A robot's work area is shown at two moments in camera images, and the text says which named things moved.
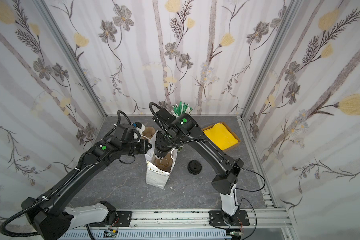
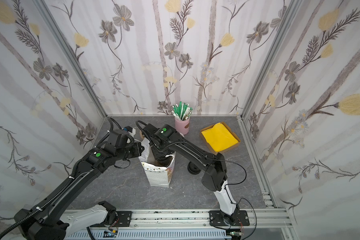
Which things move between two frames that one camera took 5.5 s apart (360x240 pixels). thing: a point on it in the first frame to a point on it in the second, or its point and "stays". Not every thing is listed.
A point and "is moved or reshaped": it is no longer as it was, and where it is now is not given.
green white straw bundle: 181,108 stays
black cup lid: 194,167 stays
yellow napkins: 221,136 stays
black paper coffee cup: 163,146 is moved or reshaped
